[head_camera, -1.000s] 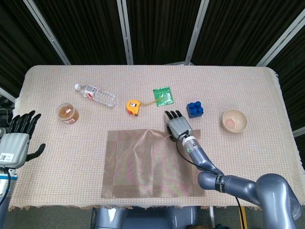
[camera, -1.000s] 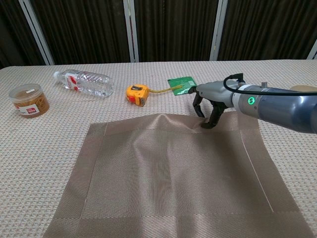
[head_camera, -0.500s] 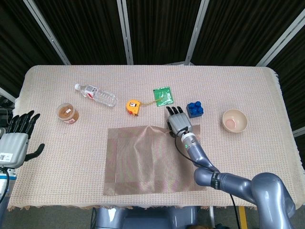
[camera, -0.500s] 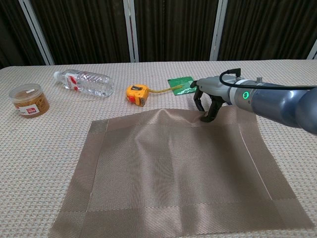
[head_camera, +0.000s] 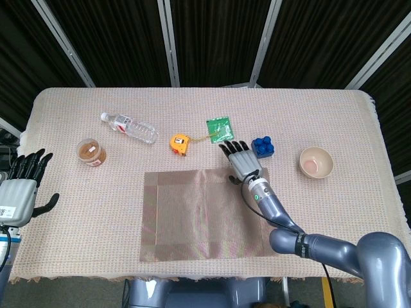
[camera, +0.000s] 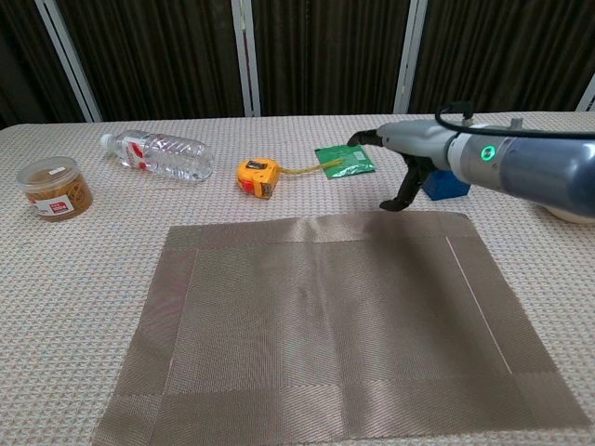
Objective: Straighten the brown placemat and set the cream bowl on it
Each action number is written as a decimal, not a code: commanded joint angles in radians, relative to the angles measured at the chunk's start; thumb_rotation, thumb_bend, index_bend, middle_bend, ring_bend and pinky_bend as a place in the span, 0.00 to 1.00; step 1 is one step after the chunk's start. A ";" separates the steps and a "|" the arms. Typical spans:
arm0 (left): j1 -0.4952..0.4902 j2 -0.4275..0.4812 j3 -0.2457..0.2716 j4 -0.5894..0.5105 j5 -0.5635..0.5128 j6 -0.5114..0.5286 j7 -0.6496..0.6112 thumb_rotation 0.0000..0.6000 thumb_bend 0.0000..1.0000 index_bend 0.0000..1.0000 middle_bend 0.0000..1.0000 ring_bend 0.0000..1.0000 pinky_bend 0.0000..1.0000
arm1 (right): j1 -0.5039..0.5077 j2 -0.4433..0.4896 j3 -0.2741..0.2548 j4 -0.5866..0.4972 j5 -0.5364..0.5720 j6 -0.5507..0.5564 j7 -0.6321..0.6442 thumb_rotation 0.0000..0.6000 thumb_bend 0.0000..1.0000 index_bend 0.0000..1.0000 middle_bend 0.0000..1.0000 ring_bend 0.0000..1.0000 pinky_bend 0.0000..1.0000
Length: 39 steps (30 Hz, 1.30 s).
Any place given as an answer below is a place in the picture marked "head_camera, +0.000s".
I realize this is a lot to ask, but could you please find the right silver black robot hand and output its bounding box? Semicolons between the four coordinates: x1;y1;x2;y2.
218;140;263;186

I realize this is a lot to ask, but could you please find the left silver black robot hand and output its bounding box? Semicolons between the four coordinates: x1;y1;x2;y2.
0;148;61;228

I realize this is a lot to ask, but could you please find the light brown bowl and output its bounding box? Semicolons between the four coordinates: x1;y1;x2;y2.
299;146;335;180

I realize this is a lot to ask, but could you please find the brown woven placemat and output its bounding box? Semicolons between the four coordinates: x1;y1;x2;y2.
139;166;280;262

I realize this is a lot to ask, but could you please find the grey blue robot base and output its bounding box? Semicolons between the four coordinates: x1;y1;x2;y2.
123;277;290;308

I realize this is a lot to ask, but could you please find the blue building block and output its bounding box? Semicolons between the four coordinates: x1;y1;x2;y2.
250;136;275;160

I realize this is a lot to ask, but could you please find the green foil sachet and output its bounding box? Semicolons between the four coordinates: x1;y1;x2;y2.
205;115;236;146

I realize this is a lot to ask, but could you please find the black electronic equipment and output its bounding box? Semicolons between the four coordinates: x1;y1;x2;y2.
0;128;20;174

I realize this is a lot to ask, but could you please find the beige woven tablecloth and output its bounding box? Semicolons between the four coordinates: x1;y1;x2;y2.
8;87;411;285

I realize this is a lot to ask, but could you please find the orange tape measure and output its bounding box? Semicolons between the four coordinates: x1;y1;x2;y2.
169;130;222;158

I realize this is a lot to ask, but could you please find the clear jar of rubber bands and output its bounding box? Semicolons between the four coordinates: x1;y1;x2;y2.
76;138;107;167

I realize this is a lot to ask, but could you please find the clear plastic water bottle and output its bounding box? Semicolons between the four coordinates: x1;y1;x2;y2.
100;112;160;145

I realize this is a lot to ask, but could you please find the black pleated curtain panel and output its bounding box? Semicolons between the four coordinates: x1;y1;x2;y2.
359;35;411;177
44;0;171;88
258;0;411;89
0;0;89;129
170;0;274;88

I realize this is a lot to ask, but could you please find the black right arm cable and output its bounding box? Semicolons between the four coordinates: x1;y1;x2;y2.
240;175;337;308

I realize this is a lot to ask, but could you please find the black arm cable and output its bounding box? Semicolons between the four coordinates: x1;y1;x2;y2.
240;175;337;308
0;226;13;273

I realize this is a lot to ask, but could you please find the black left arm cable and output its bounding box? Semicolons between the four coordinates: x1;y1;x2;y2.
0;226;13;273

